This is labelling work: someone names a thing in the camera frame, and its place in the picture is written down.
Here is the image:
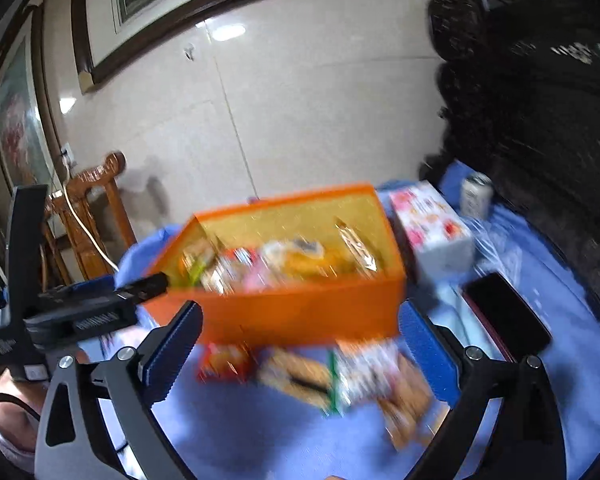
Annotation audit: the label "brown triangular snack bag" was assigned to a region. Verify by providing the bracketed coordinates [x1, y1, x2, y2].
[378, 354, 450, 450]

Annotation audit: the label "red cracker packet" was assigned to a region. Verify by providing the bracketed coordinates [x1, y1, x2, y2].
[197, 344, 257, 382]

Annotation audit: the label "white green printed packet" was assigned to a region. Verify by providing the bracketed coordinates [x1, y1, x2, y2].
[329, 339, 399, 414]

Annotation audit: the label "sandwich cracker pack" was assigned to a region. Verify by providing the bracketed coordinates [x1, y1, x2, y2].
[257, 348, 332, 413]

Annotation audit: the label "large bread loaf packet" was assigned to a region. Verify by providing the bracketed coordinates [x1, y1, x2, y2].
[260, 238, 356, 280]

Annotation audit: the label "green melon seed packet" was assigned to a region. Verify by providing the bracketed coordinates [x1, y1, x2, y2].
[178, 237, 216, 286]

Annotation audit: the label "pink round cracker pack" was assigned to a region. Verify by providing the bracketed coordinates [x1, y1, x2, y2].
[200, 247, 279, 295]

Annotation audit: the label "orange label biscuit pack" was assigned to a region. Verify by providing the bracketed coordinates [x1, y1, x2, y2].
[335, 218, 380, 276]

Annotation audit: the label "person's left hand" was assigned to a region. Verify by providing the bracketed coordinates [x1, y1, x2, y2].
[0, 372, 48, 470]

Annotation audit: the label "carved wooden chair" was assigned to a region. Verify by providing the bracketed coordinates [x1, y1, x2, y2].
[45, 151, 136, 280]

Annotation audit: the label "blue patterned tablecloth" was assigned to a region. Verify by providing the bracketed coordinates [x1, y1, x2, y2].
[78, 159, 600, 480]

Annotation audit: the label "black smartphone red case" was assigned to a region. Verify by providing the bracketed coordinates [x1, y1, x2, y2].
[462, 272, 552, 362]

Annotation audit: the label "floral tissue pack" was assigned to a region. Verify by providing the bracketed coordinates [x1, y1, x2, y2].
[389, 181, 475, 283]

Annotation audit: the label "orange cardboard box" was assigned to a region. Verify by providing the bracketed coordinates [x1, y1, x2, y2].
[144, 183, 406, 348]

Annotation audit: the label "red flower framed painting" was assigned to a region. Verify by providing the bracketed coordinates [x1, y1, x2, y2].
[0, 6, 60, 191]

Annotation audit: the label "white beverage can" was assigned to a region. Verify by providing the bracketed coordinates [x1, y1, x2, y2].
[460, 172, 494, 220]

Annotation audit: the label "white charging cable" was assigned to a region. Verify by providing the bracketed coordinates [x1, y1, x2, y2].
[61, 169, 120, 273]

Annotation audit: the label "wall power outlet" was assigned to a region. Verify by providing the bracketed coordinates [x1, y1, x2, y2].
[60, 143, 76, 168]

